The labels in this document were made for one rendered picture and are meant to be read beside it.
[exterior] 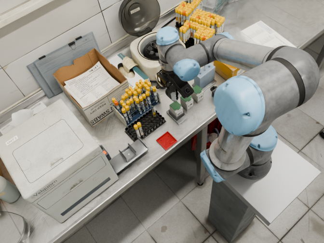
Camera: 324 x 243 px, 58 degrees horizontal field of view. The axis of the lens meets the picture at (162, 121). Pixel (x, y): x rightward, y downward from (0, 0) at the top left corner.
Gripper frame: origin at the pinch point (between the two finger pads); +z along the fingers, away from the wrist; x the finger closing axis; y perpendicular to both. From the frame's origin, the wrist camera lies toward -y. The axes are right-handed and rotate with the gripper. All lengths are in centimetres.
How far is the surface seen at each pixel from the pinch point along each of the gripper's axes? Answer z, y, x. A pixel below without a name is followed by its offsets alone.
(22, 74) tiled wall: -5, 56, 45
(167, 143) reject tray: 12.5, -7.6, 12.7
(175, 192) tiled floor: 100, -1, 9
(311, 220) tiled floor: 100, -71, -46
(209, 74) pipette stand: 5.0, 4.3, -22.8
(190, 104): 9.0, -0.5, -6.9
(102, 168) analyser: -3.3, -7.6, 41.2
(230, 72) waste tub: 4.7, -1.6, -30.9
